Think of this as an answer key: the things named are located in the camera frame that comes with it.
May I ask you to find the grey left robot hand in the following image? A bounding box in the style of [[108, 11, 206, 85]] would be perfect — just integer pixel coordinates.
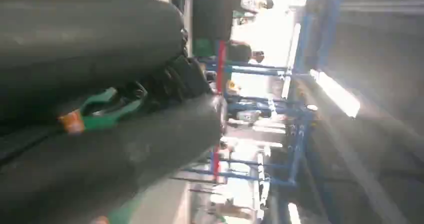
[[0, 0, 229, 224]]

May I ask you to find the person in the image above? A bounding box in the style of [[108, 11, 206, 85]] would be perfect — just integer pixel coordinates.
[[227, 40, 266, 65]]

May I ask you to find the blue metal shelving rack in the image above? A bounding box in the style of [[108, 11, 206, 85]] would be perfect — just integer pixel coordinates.
[[180, 57, 317, 188]]

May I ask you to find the blue steel column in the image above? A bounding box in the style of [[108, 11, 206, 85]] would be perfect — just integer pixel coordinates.
[[291, 0, 347, 76]]

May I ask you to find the rectangular ceiling light panel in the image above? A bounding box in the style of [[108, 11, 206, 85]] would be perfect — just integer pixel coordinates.
[[309, 68, 361, 119]]

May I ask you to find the red upright post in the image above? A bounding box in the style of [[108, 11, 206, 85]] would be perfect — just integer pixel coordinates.
[[215, 40, 228, 94]]

